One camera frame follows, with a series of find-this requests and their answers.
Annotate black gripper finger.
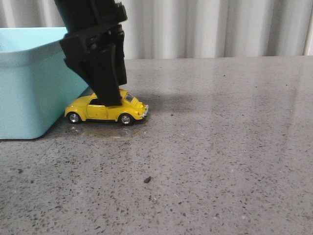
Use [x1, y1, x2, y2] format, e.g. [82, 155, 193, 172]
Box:
[113, 24, 127, 85]
[65, 45, 122, 106]

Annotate grey pleated curtain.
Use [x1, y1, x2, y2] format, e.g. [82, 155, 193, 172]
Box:
[0, 0, 313, 60]

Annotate light blue plastic box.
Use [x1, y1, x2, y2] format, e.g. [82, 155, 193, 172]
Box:
[0, 27, 88, 140]

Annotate yellow toy beetle car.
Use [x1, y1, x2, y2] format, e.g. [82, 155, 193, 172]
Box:
[65, 89, 149, 125]

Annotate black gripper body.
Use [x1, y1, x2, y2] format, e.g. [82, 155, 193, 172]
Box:
[55, 0, 127, 60]

